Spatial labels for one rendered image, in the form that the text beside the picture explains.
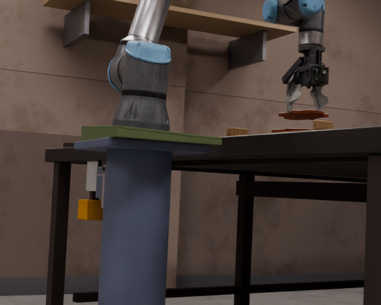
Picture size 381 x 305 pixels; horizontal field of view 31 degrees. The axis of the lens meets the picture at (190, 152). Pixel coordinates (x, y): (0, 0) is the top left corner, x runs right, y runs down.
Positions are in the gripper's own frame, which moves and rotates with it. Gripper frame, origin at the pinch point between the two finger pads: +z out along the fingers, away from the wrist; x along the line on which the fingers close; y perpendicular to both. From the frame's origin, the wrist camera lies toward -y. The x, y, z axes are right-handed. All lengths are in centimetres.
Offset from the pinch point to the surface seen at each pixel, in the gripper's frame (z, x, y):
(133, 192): 27, -60, 16
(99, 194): 28, -38, -76
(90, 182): 24, -38, -90
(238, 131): 5.3, -12.3, -17.8
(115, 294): 51, -62, 14
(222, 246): 67, 136, -294
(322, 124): 5.5, -8.2, 21.0
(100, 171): 20, -38, -76
